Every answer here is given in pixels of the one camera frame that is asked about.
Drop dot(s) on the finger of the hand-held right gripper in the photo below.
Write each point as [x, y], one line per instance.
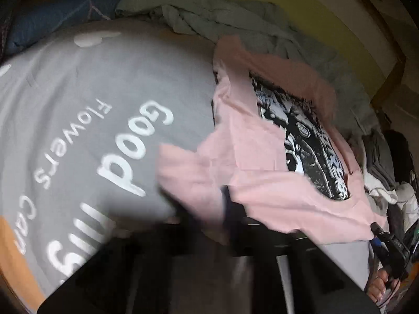
[379, 230]

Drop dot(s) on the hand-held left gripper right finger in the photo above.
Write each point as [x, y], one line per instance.
[262, 268]

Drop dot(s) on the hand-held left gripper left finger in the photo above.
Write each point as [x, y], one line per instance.
[131, 255]

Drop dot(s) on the pink printed t-shirt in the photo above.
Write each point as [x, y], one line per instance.
[262, 176]

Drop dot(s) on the folded grey clothes stack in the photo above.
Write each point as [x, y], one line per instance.
[379, 157]

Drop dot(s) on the black clothes heap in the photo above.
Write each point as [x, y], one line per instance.
[399, 150]

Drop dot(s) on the person's right hand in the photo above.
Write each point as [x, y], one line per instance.
[379, 287]

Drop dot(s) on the white crumpled garment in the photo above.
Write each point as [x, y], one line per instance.
[409, 196]

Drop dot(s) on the grey printed bed sheet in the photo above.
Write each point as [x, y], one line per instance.
[81, 88]

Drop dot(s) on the blue pillow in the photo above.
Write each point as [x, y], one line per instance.
[52, 16]

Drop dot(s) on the grey-green duvet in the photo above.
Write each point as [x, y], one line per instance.
[229, 16]

